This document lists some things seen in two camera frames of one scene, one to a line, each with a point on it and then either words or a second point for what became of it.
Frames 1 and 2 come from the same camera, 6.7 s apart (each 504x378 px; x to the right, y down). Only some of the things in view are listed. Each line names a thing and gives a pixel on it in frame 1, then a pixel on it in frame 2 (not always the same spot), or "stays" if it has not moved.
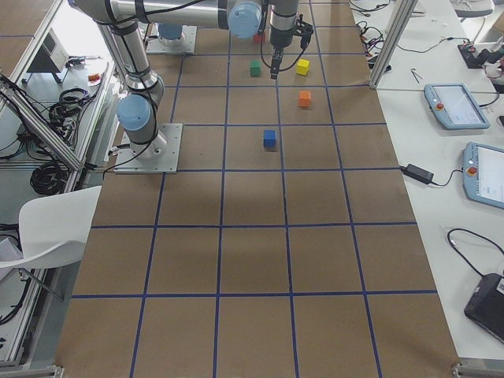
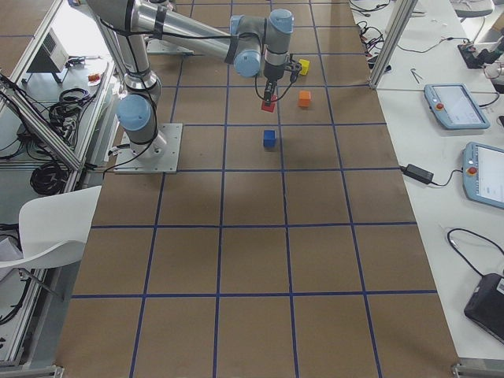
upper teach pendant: (454, 107) stays
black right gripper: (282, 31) to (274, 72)
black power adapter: (418, 173) stays
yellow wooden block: (302, 67) stays
